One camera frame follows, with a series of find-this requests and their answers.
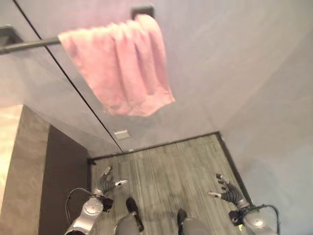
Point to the dark metal towel bar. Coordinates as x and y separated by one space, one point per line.
29 44

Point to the pink towel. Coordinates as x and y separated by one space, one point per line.
122 68

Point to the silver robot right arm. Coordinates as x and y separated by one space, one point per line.
254 219

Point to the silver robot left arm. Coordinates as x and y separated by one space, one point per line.
88 212

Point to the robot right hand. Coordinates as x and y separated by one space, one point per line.
230 193

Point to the white wall socket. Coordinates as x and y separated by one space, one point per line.
121 134

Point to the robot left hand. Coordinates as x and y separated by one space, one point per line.
107 184

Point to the silver robot right leg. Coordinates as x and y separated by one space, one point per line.
189 224

